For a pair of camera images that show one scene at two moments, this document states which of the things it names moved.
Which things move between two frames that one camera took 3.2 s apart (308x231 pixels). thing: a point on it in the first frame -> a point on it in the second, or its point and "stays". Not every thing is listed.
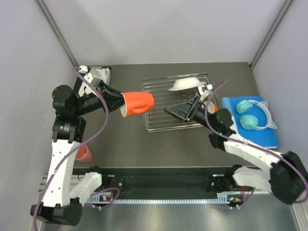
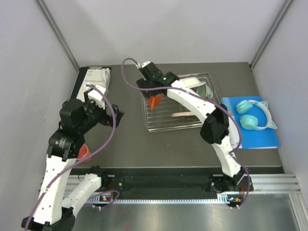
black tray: [79, 78] stays
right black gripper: [185, 111] -> [143, 83]
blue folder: [267, 137] stays
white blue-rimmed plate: [186, 83] stays
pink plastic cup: [83, 154] stays
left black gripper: [112, 99] -> [107, 120]
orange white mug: [137, 103] -> [154, 101]
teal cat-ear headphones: [250, 122] stays
